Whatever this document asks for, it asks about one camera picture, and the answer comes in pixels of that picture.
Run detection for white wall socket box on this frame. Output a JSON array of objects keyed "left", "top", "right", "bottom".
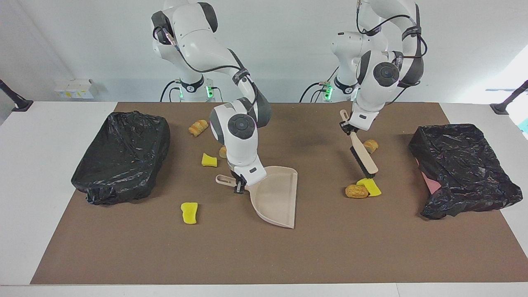
[{"left": 55, "top": 79, "right": 98, "bottom": 99}]

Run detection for large yellow sponge piece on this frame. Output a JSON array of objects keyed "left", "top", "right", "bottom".
[{"left": 357, "top": 177, "right": 382, "bottom": 197}]

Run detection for striped croissant bread piece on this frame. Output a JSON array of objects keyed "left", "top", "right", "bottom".
[{"left": 189, "top": 120, "right": 209, "bottom": 137}]

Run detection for pink plastic bin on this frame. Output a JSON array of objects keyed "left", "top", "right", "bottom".
[{"left": 420, "top": 159, "right": 441, "bottom": 194}]

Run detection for black camera stand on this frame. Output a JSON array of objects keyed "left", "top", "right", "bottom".
[
  {"left": 0, "top": 79, "right": 33, "bottom": 112},
  {"left": 490, "top": 80, "right": 528, "bottom": 115}
]

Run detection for beige plastic dustpan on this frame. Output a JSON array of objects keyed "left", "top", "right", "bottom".
[{"left": 215, "top": 166, "right": 298, "bottom": 229}]

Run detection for brown table mat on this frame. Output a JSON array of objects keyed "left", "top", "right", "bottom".
[{"left": 30, "top": 102, "right": 528, "bottom": 285}]

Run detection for black base power cable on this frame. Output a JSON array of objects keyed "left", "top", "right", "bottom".
[
  {"left": 160, "top": 80, "right": 182, "bottom": 102},
  {"left": 300, "top": 82, "right": 330, "bottom": 103}
]

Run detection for beige hand brush black bristles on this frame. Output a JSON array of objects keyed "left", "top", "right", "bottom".
[{"left": 339, "top": 109, "right": 379, "bottom": 179}]

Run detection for yellow wavy sponge piece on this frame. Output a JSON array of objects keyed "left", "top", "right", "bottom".
[{"left": 181, "top": 202, "right": 198, "bottom": 224}]

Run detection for brown oval bun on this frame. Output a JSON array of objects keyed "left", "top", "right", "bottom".
[{"left": 345, "top": 184, "right": 369, "bottom": 199}]

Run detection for black plastic trash bag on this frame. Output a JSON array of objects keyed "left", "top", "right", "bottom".
[
  {"left": 71, "top": 111, "right": 171, "bottom": 205},
  {"left": 408, "top": 123, "right": 523, "bottom": 220}
]

